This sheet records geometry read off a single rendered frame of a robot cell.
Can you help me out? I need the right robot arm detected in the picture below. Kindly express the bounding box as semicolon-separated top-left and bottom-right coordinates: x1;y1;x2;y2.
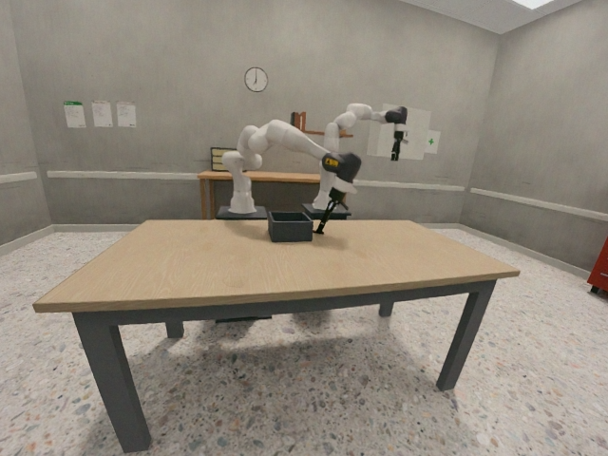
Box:
221;120;362;214

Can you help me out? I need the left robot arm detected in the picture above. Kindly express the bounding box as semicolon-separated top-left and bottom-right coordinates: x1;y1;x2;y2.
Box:
312;104;411;210

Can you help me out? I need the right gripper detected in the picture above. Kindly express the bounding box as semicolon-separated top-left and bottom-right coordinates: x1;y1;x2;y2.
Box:
316;187;346;234

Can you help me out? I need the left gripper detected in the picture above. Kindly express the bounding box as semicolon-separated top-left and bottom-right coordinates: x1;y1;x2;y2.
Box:
391;131;404;162

